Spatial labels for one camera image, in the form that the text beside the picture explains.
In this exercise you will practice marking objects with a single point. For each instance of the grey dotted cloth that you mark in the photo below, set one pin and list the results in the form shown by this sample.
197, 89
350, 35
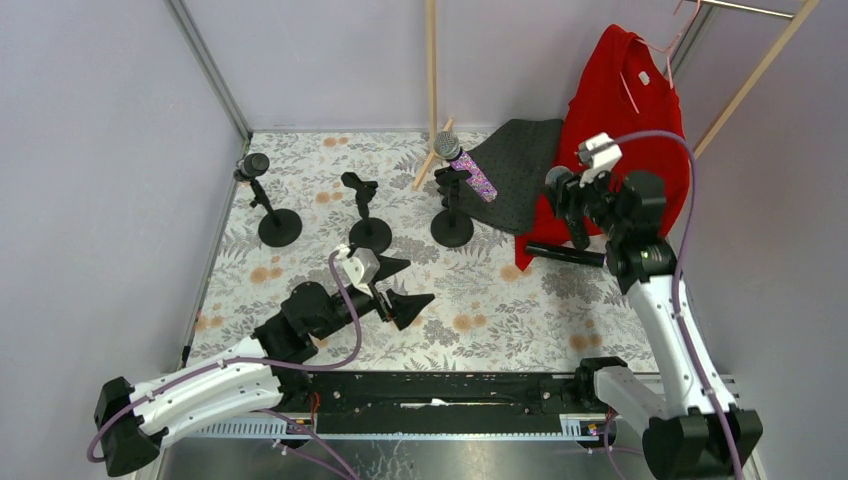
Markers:
515, 159

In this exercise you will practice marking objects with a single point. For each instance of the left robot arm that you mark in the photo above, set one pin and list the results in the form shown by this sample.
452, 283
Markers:
314, 331

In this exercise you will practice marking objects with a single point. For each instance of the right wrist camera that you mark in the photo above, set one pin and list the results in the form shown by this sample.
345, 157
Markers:
597, 154

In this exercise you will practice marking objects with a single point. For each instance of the black mic stand back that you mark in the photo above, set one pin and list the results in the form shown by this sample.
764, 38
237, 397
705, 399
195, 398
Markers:
452, 228

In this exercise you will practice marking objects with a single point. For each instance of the red t-shirt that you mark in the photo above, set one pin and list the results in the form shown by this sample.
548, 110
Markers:
621, 91

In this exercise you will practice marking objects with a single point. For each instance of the floral table mat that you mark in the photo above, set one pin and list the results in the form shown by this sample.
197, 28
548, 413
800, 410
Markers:
488, 314

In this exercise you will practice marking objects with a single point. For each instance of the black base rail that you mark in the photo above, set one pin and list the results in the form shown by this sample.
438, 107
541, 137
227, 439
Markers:
440, 403

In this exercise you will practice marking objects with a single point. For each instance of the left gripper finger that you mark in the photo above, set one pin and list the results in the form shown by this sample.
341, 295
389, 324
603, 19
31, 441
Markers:
389, 266
404, 309

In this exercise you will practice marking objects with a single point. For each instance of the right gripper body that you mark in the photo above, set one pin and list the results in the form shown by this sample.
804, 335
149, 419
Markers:
574, 201

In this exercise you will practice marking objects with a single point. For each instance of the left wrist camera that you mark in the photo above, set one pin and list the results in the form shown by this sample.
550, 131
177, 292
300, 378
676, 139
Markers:
360, 265

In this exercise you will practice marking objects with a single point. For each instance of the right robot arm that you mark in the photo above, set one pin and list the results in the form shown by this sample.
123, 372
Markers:
695, 429

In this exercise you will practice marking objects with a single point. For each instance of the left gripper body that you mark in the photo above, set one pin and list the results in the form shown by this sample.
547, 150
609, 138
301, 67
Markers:
381, 299

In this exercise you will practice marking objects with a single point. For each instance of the silver head black microphone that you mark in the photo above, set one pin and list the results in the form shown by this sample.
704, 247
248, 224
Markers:
563, 192

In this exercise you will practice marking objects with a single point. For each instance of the wooden clothes rack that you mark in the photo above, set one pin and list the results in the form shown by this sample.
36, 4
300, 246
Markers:
673, 60

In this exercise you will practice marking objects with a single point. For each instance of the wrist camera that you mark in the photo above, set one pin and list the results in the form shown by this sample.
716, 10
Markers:
597, 154
360, 265

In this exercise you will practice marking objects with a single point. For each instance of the purple glitter microphone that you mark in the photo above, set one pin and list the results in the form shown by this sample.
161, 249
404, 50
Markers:
446, 145

